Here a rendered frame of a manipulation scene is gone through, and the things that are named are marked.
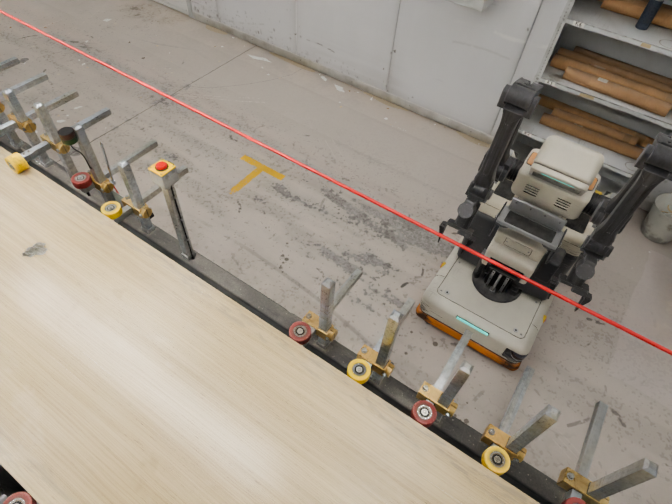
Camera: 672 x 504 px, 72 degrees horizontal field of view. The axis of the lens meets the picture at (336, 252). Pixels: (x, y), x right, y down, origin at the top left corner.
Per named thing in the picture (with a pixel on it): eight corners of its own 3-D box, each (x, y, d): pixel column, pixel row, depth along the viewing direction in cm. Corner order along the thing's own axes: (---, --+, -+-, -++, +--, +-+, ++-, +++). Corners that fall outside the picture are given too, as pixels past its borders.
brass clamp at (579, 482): (561, 468, 148) (568, 464, 144) (603, 495, 144) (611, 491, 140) (555, 486, 145) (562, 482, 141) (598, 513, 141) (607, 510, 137)
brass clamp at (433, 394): (422, 385, 166) (425, 379, 162) (456, 406, 162) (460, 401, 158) (414, 398, 162) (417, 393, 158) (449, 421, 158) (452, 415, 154)
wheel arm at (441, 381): (463, 333, 180) (466, 327, 177) (471, 337, 179) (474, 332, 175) (410, 425, 156) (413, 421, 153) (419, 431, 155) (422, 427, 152)
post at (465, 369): (429, 414, 175) (464, 358, 137) (437, 419, 174) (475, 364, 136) (425, 421, 173) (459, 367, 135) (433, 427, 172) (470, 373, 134)
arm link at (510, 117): (543, 94, 138) (509, 80, 142) (537, 102, 135) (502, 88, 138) (494, 196, 172) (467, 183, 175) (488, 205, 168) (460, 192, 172)
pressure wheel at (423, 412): (428, 438, 154) (436, 426, 145) (404, 432, 154) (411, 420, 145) (430, 414, 159) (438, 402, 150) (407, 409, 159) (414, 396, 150)
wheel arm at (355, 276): (355, 273, 196) (356, 267, 193) (362, 276, 195) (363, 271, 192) (293, 348, 173) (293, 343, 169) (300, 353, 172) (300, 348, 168)
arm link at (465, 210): (495, 189, 169) (473, 179, 171) (489, 193, 159) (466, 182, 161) (479, 218, 174) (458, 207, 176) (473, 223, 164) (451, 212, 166)
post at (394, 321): (375, 372, 179) (394, 307, 141) (382, 377, 178) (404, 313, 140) (370, 379, 177) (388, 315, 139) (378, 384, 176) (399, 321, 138)
